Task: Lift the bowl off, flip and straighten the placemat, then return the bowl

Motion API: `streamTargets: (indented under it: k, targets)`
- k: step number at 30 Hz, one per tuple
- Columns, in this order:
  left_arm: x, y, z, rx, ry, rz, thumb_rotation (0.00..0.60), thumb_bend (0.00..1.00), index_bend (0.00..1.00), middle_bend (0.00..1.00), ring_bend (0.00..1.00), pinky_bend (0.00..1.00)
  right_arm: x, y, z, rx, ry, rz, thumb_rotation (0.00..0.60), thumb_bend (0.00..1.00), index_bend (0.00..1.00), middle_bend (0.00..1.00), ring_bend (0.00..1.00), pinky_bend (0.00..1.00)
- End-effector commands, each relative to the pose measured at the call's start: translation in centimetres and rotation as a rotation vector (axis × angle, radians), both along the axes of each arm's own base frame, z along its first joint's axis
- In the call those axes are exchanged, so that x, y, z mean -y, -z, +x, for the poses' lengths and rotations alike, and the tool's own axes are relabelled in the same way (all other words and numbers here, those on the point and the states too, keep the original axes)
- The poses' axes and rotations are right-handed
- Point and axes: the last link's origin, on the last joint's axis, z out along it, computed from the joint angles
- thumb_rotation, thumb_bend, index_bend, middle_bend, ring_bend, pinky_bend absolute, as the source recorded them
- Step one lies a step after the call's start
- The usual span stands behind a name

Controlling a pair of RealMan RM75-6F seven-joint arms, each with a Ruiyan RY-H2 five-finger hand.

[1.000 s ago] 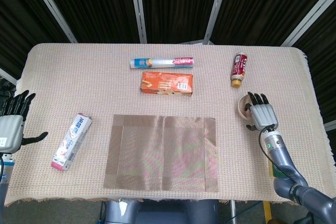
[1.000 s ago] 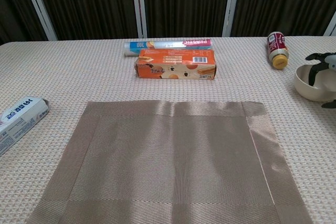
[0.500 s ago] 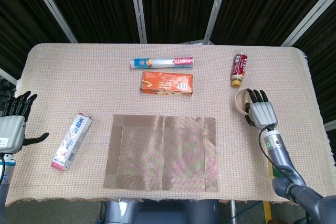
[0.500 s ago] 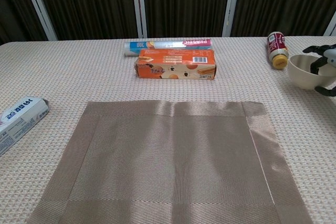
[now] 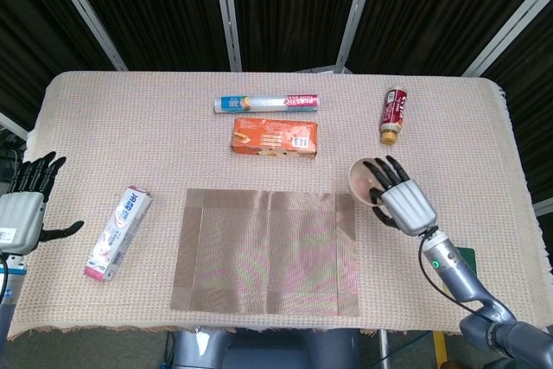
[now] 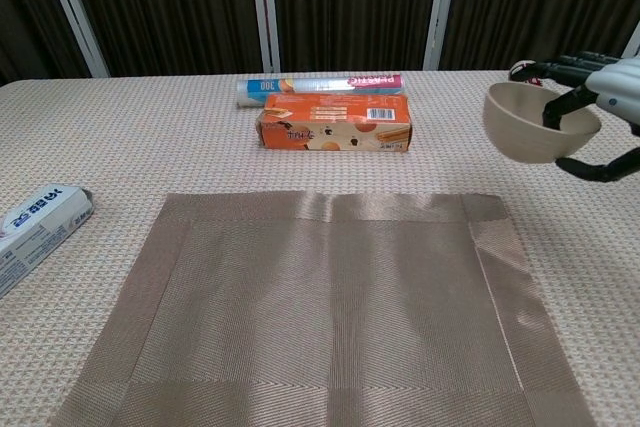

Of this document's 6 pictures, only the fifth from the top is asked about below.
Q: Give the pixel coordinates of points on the plastic wrap roll box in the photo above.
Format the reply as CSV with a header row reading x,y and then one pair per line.
x,y
268,103

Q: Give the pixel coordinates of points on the pink checked tablecloth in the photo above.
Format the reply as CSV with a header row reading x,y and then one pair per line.
x,y
129,148

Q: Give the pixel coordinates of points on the orange biscuit box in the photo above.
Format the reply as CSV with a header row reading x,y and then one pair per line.
x,y
272,135

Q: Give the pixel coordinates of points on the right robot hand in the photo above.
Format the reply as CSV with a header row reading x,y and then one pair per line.
x,y
408,207

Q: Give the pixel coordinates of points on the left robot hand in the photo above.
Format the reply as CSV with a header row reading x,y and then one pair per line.
x,y
19,218

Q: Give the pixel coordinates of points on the white toothpaste box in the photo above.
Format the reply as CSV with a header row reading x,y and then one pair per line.
x,y
118,235

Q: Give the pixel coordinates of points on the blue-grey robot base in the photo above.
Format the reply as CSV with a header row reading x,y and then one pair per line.
x,y
259,351

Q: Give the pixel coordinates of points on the red bottle yellow cap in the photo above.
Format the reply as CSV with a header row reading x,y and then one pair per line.
x,y
394,114

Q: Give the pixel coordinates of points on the beige bowl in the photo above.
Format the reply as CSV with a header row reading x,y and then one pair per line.
x,y
358,179

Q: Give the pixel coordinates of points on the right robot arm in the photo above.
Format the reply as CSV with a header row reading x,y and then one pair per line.
x,y
453,269

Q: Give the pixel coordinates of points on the green yellow sponge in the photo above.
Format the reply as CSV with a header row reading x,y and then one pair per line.
x,y
468,256

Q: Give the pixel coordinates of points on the brown woven placemat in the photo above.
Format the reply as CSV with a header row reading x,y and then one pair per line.
x,y
268,256

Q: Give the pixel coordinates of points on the white screen frame post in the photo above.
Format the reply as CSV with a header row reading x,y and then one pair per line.
x,y
229,19
510,27
544,208
354,19
13,125
86,14

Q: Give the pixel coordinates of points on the dark pleated curtain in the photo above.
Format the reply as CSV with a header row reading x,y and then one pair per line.
x,y
173,10

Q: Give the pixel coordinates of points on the grey metal table leg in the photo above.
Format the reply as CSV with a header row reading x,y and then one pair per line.
x,y
383,349

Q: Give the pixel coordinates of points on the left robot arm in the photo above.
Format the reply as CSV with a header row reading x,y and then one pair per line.
x,y
8,282

